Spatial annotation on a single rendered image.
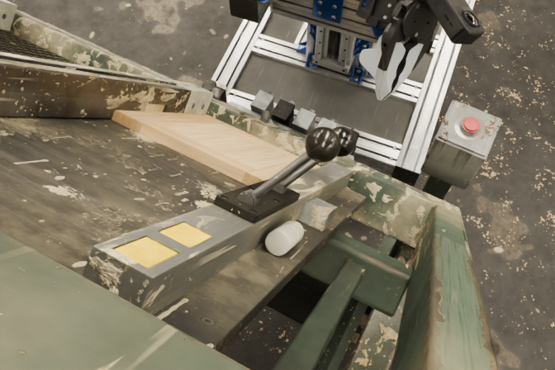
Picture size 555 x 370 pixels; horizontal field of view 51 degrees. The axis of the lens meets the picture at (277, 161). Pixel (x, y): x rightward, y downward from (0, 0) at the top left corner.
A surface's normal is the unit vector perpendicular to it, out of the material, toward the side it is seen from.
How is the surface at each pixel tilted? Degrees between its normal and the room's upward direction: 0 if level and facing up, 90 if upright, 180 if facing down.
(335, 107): 0
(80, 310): 56
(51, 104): 90
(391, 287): 34
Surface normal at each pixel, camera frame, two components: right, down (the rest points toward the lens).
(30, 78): 0.88, 0.41
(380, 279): -0.26, 0.06
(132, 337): 0.38, -0.91
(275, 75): -0.01, -0.45
